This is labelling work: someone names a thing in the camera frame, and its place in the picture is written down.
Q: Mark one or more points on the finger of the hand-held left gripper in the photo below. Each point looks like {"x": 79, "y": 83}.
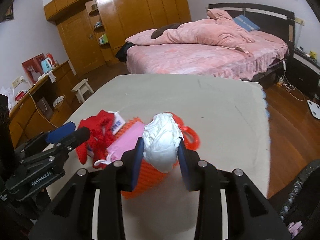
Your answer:
{"x": 81, "y": 133}
{"x": 61, "y": 131}

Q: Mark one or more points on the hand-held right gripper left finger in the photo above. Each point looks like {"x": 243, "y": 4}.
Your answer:
{"x": 136, "y": 165}

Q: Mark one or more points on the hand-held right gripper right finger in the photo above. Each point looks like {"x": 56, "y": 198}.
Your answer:
{"x": 183, "y": 165}

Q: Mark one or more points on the red knitted glove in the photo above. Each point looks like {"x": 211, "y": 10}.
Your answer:
{"x": 96, "y": 130}

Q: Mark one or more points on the orange foam net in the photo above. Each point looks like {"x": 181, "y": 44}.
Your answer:
{"x": 150, "y": 177}

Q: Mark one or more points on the red plastic bag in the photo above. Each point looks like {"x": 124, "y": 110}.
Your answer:
{"x": 191, "y": 136}

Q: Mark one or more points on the white paper ball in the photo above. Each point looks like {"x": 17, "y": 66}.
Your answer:
{"x": 162, "y": 140}

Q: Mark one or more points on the pink wrapper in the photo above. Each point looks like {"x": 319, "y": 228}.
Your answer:
{"x": 295, "y": 230}

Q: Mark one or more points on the black bag-lined waste bin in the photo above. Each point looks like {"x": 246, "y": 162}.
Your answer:
{"x": 310, "y": 192}

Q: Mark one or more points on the grey paper bag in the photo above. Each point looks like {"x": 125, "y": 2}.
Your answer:
{"x": 45, "y": 108}

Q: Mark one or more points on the wooden sideboard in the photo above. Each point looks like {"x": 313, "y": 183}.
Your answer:
{"x": 22, "y": 125}

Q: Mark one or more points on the white wooden stool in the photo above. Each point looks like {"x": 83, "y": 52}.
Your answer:
{"x": 80, "y": 85}

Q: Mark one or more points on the white hanging cloth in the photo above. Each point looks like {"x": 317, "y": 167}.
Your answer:
{"x": 51, "y": 77}

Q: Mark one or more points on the light blue kettle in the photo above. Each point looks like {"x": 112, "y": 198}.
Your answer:
{"x": 46, "y": 66}

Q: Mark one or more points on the red thermos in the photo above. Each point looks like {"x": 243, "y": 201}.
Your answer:
{"x": 50, "y": 56}

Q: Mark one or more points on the black clothing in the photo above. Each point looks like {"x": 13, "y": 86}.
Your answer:
{"x": 122, "y": 52}

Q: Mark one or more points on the green bottle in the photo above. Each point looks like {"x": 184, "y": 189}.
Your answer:
{"x": 104, "y": 38}

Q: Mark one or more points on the pink frilled bed sheet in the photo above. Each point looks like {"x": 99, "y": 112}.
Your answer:
{"x": 187, "y": 60}

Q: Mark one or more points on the yellow power strip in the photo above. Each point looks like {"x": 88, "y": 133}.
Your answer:
{"x": 280, "y": 80}

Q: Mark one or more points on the dark brown cushion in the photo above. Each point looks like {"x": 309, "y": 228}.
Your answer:
{"x": 162, "y": 31}

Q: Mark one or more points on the pink duvet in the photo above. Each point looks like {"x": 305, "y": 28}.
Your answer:
{"x": 200, "y": 33}

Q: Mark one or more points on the wooden wardrobe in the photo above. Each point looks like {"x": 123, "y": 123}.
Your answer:
{"x": 140, "y": 12}

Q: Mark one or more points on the white bathroom scale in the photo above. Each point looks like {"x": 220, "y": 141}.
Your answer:
{"x": 314, "y": 110}

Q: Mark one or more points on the white blanket controller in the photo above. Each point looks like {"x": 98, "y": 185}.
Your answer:
{"x": 284, "y": 65}

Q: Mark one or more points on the dark nightstand white stripe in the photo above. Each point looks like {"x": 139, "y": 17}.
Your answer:
{"x": 305, "y": 77}

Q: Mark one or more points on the blue pillow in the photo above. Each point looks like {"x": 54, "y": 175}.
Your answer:
{"x": 246, "y": 23}

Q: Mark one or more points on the yellow plush toy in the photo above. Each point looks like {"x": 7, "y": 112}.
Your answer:
{"x": 313, "y": 54}

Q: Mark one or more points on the dark wooden bed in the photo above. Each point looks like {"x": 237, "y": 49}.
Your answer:
{"x": 270, "y": 10}

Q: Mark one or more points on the large red photo frame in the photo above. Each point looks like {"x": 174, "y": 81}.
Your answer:
{"x": 30, "y": 71}

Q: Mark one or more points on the small red photo frame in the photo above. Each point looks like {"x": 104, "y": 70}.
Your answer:
{"x": 38, "y": 58}

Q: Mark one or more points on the beige wall socket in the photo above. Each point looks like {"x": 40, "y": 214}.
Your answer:
{"x": 300, "y": 21}

